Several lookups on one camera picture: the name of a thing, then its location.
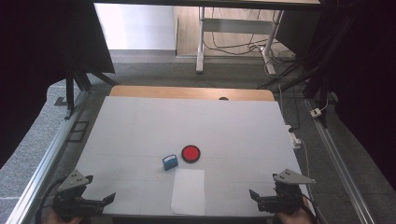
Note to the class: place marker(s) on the round red ink pad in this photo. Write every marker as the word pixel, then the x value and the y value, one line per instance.
pixel 190 153

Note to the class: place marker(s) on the wooden table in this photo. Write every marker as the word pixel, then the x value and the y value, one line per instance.
pixel 174 92

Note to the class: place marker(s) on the black metal stand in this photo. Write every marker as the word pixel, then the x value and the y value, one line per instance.
pixel 314 71
pixel 70 90

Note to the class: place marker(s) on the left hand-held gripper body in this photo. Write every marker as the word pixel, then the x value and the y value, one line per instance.
pixel 70 202

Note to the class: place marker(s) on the white paper sheet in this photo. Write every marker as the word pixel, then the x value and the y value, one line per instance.
pixel 188 193

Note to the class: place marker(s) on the white power strip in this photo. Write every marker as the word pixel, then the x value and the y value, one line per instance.
pixel 293 137

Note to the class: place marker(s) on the blue stamp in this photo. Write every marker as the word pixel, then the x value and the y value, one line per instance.
pixel 170 162

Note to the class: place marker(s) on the person's left hand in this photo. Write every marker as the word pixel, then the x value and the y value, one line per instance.
pixel 62 221

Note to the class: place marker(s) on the white desk frame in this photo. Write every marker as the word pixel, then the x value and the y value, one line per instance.
pixel 236 25

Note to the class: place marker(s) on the black curtain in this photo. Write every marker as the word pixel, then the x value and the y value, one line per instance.
pixel 37 62
pixel 367 77

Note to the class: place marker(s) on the large white table cover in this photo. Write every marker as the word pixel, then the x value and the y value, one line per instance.
pixel 218 130

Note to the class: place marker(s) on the dark table grommet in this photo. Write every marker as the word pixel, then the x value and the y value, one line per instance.
pixel 223 98

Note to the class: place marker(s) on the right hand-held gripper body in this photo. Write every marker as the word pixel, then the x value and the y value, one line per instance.
pixel 286 199

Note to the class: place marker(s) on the small white adapter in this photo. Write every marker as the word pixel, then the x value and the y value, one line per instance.
pixel 316 112

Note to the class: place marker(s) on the person's right hand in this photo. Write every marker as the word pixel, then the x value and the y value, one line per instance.
pixel 295 219

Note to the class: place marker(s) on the aluminium rail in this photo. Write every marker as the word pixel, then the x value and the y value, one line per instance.
pixel 46 158
pixel 339 161

